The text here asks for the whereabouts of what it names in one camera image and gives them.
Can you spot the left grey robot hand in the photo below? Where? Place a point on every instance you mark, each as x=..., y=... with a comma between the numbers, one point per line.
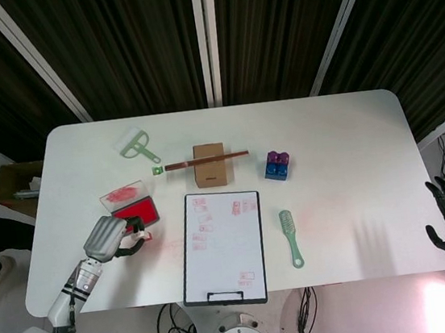
x=105, y=237

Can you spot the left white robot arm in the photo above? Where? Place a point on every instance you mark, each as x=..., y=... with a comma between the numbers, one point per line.
x=61, y=308

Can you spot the red ink pad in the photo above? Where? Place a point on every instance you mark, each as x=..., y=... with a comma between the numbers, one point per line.
x=140, y=211

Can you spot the black clipboard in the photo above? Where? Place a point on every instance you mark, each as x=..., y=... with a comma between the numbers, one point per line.
x=225, y=304

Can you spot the small green cube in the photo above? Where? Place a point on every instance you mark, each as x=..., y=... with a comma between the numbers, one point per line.
x=157, y=169

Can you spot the open cardboard box with items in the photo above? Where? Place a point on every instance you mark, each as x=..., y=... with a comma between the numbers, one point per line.
x=14, y=188

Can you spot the white stamped paper sheet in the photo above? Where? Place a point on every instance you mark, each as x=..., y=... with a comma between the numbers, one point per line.
x=225, y=255

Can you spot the small cardboard box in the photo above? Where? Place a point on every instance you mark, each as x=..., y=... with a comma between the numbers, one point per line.
x=211, y=174

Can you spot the brown chopstick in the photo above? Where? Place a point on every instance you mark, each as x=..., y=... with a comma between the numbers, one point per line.
x=233, y=154

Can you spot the blue building block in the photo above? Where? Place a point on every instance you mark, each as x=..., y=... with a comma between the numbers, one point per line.
x=276, y=173

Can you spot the purple building block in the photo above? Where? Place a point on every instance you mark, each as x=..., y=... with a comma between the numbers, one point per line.
x=278, y=157

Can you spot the dark pleated curtain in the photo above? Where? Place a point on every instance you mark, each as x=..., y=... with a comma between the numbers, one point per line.
x=118, y=45

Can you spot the white frame post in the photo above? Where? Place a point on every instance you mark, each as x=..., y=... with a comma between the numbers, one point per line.
x=39, y=63
x=341, y=26
x=207, y=38

